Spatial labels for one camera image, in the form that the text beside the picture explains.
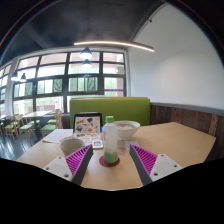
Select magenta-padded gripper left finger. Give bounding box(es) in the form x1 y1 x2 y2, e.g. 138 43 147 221
43 143 95 187

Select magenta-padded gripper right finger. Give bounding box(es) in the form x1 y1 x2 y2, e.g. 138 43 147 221
129 144 184 187

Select white bottle with green cap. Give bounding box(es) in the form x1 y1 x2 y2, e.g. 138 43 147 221
102 115 119 164

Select beige patterned ceramic cup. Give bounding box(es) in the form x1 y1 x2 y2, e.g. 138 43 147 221
59 137 86 158

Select flat round red coaster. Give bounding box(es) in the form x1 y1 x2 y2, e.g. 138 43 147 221
98 155 121 168

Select crumpled clear plastic wrapper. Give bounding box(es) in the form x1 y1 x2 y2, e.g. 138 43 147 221
117 139 140 157

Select white paper sheet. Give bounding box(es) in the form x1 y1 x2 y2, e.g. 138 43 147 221
42 128 74 145

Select black tablet with stickers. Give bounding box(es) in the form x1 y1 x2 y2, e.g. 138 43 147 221
72 112 104 138

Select white ceramic bowl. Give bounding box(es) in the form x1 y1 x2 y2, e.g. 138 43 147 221
112 120 141 141

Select wooden dining table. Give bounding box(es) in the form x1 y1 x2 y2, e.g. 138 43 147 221
21 109 54 129

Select green upholstered booth bench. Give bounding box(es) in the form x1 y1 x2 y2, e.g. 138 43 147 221
69 96 152 128

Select wooden chairs with green seats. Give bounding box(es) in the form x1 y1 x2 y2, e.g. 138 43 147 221
0 111 64 141

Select large black-framed window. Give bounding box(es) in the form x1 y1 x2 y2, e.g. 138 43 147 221
0 49 128 116

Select dark pendant ceiling lamps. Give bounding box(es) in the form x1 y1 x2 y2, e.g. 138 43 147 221
10 46 94 83

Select long linear ceiling light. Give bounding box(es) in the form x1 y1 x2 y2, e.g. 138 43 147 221
73 40 155 53

